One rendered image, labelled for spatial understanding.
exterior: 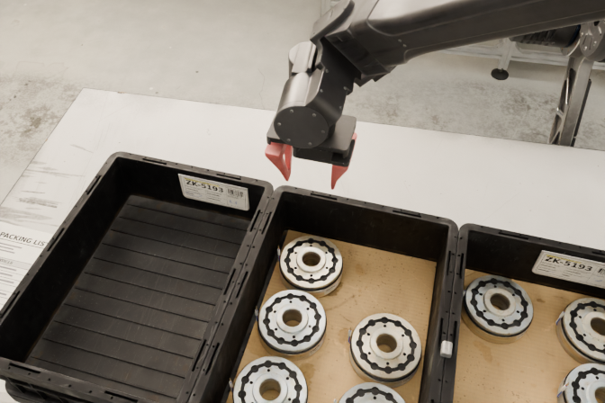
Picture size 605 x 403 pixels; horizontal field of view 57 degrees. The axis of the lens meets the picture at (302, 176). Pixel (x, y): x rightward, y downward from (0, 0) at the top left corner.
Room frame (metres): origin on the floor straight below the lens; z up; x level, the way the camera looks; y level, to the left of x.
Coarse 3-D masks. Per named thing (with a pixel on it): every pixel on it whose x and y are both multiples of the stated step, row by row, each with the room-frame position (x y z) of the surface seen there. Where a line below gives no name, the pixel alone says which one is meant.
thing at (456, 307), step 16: (464, 224) 0.54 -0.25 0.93; (464, 240) 0.50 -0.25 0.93; (512, 240) 0.51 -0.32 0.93; (528, 240) 0.50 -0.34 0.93; (544, 240) 0.50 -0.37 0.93; (464, 256) 0.47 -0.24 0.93; (592, 256) 0.48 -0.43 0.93; (464, 272) 0.45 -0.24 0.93; (448, 336) 0.35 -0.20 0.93; (448, 368) 0.30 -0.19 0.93; (448, 384) 0.28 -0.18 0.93; (448, 400) 0.26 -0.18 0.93
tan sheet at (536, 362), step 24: (528, 288) 0.48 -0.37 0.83; (552, 288) 0.48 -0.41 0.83; (552, 312) 0.44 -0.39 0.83; (528, 336) 0.40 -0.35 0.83; (552, 336) 0.40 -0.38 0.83; (456, 360) 0.36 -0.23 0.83; (480, 360) 0.36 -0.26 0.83; (504, 360) 0.36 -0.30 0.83; (528, 360) 0.36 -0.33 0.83; (552, 360) 0.36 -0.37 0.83; (456, 384) 0.32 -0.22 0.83; (480, 384) 0.32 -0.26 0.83; (504, 384) 0.32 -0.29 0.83; (528, 384) 0.32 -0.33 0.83; (552, 384) 0.32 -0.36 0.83
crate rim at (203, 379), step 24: (288, 192) 0.60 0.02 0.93; (312, 192) 0.60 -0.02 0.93; (264, 216) 0.55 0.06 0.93; (408, 216) 0.55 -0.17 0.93; (432, 216) 0.55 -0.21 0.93; (264, 240) 0.51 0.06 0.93; (456, 240) 0.50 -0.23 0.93; (240, 288) 0.43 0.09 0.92; (216, 336) 0.35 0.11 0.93; (216, 360) 0.31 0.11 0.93; (432, 360) 0.32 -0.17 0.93; (432, 384) 0.28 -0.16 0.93
